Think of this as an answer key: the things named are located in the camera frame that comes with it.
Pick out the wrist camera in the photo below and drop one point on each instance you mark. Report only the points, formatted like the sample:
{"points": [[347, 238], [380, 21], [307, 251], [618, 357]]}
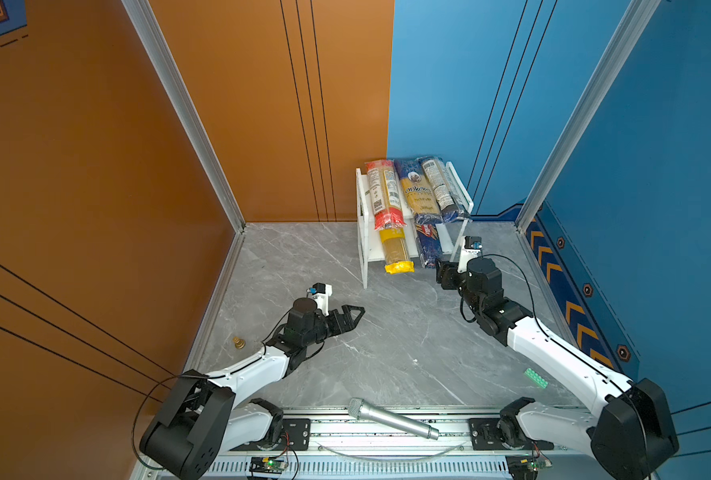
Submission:
{"points": [[471, 249], [321, 293]]}

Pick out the small brass bell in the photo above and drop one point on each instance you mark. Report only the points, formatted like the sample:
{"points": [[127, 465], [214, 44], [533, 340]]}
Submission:
{"points": [[239, 343]]}

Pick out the silver microphone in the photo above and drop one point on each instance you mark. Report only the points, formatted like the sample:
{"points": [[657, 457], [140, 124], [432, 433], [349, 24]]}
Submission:
{"points": [[363, 410]]}

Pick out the right circuit board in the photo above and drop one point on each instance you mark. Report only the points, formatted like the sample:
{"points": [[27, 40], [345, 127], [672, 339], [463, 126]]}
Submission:
{"points": [[522, 468]]}

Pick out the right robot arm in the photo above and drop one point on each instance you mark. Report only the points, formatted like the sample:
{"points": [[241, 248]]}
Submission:
{"points": [[626, 426]]}

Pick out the green lego brick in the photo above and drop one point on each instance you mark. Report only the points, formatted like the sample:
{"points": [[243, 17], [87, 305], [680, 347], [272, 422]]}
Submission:
{"points": [[536, 378]]}

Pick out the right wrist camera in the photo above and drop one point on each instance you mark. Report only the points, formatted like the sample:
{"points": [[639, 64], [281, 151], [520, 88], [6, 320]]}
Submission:
{"points": [[471, 249]]}

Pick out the red spaghetti bag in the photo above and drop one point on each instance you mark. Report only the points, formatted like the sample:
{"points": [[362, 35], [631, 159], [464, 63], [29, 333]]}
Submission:
{"points": [[384, 191]]}

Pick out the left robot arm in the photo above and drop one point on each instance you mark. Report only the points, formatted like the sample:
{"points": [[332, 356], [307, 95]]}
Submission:
{"points": [[205, 414]]}

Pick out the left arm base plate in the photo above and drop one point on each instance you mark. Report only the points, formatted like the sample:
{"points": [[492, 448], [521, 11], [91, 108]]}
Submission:
{"points": [[293, 432]]}

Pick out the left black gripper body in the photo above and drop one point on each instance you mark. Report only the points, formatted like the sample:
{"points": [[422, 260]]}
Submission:
{"points": [[325, 328]]}

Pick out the left green circuit board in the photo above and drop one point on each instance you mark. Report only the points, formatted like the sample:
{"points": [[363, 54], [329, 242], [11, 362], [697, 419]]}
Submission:
{"points": [[268, 467]]}

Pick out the white two-tier metal shelf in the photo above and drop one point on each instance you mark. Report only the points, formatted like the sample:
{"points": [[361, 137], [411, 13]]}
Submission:
{"points": [[370, 248]]}

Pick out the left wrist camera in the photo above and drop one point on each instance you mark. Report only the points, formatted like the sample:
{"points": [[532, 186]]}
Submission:
{"points": [[321, 293]]}

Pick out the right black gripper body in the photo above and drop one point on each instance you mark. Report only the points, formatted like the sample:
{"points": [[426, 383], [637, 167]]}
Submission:
{"points": [[452, 280]]}

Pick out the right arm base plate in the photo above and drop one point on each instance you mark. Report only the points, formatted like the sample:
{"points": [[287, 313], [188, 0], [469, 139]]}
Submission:
{"points": [[487, 436]]}

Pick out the blue yellow spaghetti bag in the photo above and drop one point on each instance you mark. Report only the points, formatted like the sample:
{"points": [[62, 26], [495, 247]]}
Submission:
{"points": [[417, 191]]}

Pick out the blue Barilla spaghetti box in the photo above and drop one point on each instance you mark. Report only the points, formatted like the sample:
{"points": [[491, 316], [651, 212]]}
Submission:
{"points": [[428, 245]]}

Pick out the clear label spaghetti bag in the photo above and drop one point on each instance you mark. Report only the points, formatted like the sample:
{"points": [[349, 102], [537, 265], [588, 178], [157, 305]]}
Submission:
{"points": [[448, 197]]}

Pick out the aluminium front rail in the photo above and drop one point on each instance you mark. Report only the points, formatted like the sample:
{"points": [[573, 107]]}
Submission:
{"points": [[342, 447]]}

